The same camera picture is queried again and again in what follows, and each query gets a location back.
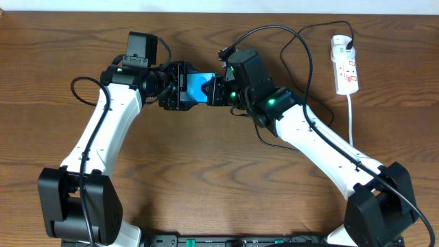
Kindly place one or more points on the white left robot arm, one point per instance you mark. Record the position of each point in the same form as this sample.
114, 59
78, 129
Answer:
79, 202

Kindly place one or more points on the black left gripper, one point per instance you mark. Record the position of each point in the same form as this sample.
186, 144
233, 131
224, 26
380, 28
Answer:
179, 68

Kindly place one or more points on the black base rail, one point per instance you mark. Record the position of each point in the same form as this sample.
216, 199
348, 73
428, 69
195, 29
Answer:
175, 241

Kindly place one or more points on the white power strip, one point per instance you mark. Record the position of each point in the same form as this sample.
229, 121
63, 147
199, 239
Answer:
344, 65

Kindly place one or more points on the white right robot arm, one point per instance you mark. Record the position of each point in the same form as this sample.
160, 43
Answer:
380, 199

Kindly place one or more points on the blue Galaxy smartphone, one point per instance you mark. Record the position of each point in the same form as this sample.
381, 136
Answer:
194, 93

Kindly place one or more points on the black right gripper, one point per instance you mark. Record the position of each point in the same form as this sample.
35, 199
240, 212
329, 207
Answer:
214, 98

